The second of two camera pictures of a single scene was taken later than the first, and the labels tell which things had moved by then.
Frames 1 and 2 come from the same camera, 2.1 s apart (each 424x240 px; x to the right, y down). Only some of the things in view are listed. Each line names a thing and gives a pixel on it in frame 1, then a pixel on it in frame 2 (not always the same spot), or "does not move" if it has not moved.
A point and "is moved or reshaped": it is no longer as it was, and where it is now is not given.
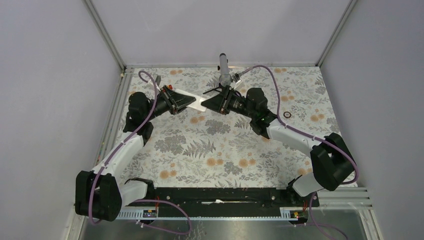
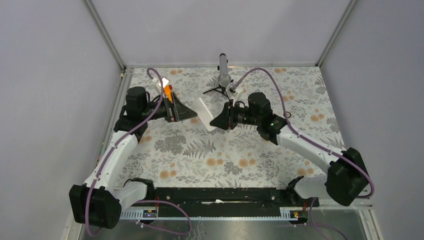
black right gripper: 220,102 → 226,120
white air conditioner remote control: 197,105 is moved or reshaped
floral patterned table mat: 209,149 does not move
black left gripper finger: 179,101 → 184,113
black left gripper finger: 177,100 → 182,111
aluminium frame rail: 105,33 does not move
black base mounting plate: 230,198 does not move
